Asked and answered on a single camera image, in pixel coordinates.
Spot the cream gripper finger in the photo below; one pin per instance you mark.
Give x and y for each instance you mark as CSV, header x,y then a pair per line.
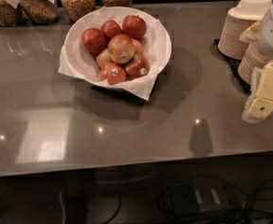
x,y
255,107

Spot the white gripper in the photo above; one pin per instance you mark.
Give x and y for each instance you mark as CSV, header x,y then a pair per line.
x,y
263,103

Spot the yellow-red top apple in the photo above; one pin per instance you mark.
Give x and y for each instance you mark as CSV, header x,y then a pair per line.
x,y
121,49

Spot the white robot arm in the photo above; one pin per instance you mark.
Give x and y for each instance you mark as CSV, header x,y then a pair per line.
x,y
265,39

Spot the paper bowl stack front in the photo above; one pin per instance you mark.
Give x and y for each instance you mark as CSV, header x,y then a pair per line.
x,y
251,59

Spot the paper bowl stack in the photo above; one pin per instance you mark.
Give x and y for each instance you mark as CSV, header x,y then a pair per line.
x,y
251,59
237,20

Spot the paper bowl stack back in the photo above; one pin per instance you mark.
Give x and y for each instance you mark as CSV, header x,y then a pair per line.
x,y
237,20

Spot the red apple front right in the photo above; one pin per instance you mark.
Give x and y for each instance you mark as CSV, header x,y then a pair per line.
x,y
138,67

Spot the red apple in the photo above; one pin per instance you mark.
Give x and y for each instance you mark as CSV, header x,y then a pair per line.
x,y
112,73
134,26
94,40
138,67
110,29

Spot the pale apple right hidden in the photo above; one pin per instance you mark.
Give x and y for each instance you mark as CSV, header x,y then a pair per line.
x,y
138,46

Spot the red apple front left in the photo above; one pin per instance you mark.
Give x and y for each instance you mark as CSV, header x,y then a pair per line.
x,y
112,73

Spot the red apple back right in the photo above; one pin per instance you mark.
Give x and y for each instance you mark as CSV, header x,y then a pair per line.
x,y
134,26

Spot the white bowl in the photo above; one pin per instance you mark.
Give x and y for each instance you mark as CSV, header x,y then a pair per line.
x,y
117,48

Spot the pale apple left low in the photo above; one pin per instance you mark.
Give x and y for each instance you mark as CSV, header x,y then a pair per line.
x,y
103,58

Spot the red apple back middle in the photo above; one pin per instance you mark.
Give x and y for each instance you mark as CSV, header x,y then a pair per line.
x,y
110,29

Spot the black mat under stacks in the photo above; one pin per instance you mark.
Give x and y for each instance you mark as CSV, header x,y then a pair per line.
x,y
237,81

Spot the black power adapter box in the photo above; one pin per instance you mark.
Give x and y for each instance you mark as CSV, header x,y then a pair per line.
x,y
196,198

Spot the white paper napkin liner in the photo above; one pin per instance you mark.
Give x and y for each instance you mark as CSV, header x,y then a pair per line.
x,y
76,61

